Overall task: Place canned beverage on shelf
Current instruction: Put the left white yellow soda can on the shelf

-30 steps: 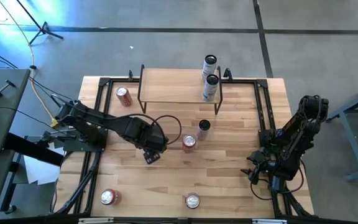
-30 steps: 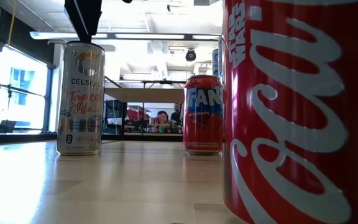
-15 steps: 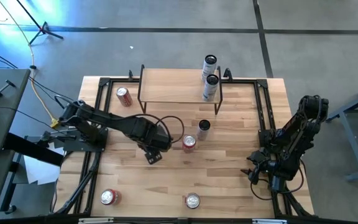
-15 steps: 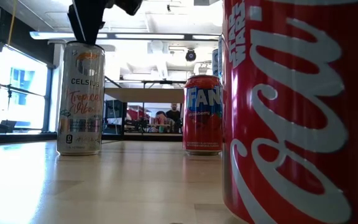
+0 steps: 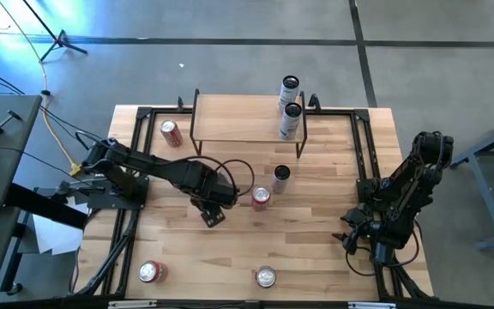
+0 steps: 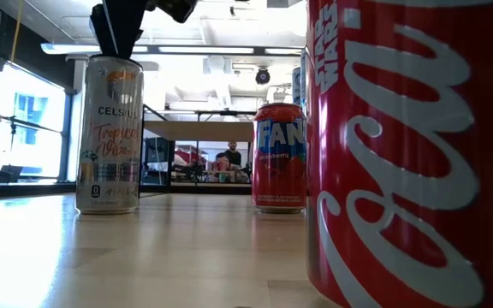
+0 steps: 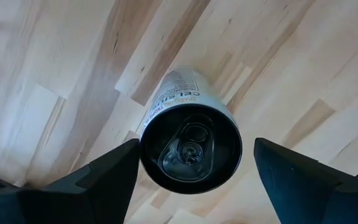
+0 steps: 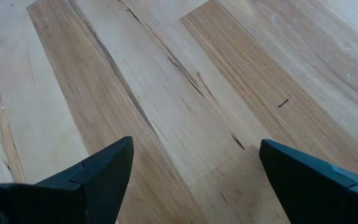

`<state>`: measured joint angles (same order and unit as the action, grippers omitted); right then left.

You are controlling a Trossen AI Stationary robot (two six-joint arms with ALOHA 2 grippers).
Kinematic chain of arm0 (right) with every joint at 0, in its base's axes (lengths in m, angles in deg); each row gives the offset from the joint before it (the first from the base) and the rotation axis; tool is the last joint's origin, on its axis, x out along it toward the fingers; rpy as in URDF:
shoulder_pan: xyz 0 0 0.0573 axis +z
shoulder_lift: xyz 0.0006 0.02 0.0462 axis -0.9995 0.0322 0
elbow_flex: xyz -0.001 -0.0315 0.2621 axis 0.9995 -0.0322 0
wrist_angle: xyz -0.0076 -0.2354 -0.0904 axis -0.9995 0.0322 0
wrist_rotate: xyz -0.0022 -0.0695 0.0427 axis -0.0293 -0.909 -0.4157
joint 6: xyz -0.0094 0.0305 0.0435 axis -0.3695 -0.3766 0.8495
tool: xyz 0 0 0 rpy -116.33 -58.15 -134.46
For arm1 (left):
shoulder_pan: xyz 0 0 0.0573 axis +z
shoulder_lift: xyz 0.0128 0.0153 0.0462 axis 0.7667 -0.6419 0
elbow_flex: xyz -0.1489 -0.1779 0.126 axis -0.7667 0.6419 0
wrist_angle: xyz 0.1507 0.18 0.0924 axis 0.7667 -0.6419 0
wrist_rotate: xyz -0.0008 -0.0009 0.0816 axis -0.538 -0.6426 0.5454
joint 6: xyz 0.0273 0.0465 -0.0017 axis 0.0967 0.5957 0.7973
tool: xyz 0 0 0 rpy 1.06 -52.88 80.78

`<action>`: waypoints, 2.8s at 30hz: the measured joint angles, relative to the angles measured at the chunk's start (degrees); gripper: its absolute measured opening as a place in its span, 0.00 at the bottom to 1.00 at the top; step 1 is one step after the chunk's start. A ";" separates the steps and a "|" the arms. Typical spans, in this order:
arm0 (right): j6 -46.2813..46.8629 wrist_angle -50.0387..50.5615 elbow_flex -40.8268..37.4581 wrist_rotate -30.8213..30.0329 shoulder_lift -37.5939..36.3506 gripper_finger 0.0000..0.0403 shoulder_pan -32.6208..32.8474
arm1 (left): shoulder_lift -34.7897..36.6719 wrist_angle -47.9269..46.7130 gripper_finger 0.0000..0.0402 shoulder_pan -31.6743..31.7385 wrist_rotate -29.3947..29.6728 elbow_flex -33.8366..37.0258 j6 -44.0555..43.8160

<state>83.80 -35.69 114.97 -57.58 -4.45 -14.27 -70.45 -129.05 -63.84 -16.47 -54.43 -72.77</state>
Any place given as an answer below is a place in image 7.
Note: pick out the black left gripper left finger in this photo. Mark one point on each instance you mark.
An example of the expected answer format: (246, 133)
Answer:
(89, 199)

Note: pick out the white slim can orange print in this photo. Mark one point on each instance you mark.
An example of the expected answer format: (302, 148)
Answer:
(191, 149)

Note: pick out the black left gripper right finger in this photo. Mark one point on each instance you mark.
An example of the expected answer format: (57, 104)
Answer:
(315, 199)

